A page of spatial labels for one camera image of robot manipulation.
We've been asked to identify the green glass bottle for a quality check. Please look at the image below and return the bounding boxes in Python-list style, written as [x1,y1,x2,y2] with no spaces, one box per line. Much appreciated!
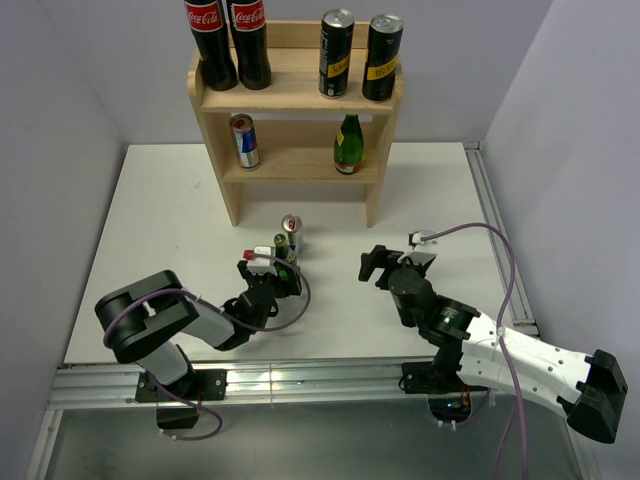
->
[274,233,298,282]

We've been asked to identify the green bottle yellow label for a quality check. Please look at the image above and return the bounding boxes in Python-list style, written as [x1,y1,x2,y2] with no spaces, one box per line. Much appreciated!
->
[333,115,364,175]

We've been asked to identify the Red Bull can front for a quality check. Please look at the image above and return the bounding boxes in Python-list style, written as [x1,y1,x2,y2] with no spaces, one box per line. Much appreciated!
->
[229,114,260,170]

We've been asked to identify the red bull can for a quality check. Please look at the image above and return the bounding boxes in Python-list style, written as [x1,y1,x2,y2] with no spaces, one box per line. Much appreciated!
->
[229,114,260,170]
[281,214,304,256]

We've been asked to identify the black can yellow label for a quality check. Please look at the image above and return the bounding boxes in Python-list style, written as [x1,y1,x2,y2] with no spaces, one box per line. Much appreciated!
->
[362,14,404,102]

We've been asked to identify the black Schweppes can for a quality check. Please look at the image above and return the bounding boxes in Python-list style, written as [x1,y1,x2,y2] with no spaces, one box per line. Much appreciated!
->
[319,8,355,98]

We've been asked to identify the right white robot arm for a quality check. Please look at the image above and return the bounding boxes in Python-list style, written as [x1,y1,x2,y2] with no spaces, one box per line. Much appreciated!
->
[358,245,628,444]

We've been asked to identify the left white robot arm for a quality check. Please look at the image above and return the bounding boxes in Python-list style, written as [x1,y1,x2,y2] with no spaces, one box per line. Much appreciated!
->
[94,254,311,399]

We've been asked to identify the Red Bull can near shelf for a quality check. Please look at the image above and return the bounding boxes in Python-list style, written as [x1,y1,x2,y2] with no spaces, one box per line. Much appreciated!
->
[281,214,304,256]

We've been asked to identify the wooden two-tier shelf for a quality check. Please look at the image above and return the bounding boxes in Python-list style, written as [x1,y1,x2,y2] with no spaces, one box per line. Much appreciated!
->
[187,20,404,226]

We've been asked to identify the left Coca-Cola bottle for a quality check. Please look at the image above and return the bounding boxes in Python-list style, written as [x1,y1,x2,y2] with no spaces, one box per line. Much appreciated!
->
[184,1,238,91]

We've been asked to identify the coca-cola bottle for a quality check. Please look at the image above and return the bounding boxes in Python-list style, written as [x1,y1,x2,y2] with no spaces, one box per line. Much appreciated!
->
[227,0,271,90]
[184,1,238,91]

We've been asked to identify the right Coca-Cola bottle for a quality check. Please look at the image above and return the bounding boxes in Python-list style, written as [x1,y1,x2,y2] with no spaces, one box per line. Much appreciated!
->
[227,0,271,90]

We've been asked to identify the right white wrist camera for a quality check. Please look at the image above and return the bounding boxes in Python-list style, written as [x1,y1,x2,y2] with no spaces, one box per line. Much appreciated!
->
[398,230,438,266]

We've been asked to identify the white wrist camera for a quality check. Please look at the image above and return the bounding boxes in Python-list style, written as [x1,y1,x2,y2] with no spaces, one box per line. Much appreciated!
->
[398,230,438,266]
[243,246,277,275]

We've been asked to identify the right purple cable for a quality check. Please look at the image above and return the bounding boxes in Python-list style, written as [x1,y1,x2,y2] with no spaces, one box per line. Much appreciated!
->
[422,222,529,480]

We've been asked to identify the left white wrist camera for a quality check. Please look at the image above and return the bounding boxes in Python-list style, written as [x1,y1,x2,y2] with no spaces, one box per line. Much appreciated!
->
[243,246,277,275]

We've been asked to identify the aluminium front rail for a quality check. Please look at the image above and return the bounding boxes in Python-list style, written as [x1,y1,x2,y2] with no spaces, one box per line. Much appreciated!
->
[44,355,501,407]

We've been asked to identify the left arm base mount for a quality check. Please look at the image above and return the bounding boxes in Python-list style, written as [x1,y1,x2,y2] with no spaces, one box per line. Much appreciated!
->
[134,369,227,433]

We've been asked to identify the aluminium side rail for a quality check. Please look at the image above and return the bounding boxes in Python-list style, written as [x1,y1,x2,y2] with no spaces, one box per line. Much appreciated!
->
[463,142,540,338]

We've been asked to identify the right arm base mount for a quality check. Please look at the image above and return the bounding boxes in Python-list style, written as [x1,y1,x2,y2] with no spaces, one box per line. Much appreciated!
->
[398,361,472,425]

